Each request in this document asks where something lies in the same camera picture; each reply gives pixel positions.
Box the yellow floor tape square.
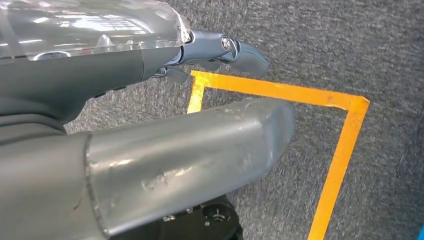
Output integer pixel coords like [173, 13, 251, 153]
[187, 70, 371, 240]

